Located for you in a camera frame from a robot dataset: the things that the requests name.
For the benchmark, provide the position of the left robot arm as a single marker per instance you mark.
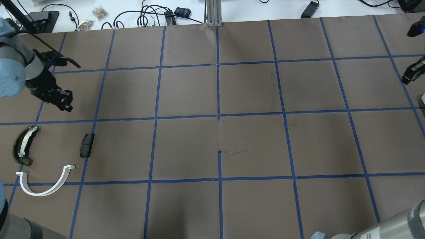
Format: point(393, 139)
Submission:
point(23, 67)

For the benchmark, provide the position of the green curved brake shoe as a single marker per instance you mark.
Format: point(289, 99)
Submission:
point(22, 144)

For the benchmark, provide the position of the black power adapter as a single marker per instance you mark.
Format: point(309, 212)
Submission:
point(310, 9)

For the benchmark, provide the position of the black brake pad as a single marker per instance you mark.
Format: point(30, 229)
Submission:
point(86, 145)

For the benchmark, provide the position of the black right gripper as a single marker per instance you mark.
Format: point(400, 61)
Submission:
point(412, 71)

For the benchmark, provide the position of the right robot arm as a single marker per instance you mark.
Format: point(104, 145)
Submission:
point(408, 224)

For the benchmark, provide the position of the aluminium frame post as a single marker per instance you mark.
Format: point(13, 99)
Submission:
point(213, 14)

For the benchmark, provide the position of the dark checkered pouch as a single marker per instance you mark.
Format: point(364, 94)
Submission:
point(182, 12)

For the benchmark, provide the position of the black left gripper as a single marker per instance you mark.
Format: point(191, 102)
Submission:
point(42, 85)

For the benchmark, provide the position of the black monitor stand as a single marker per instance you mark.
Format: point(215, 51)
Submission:
point(34, 22)

